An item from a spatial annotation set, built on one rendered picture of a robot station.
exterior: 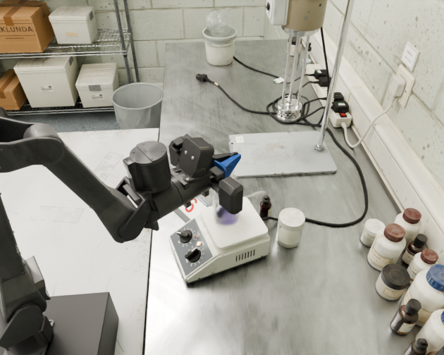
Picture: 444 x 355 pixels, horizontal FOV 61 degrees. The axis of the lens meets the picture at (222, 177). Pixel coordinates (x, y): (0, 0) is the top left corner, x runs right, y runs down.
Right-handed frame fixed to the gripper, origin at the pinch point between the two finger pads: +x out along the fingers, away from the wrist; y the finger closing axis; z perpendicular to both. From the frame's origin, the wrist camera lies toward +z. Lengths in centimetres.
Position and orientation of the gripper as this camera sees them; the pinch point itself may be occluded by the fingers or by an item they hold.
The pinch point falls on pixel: (225, 162)
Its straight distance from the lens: 71.3
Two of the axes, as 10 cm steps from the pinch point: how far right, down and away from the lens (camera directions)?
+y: -6.5, -5.0, 5.6
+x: 7.6, -4.4, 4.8
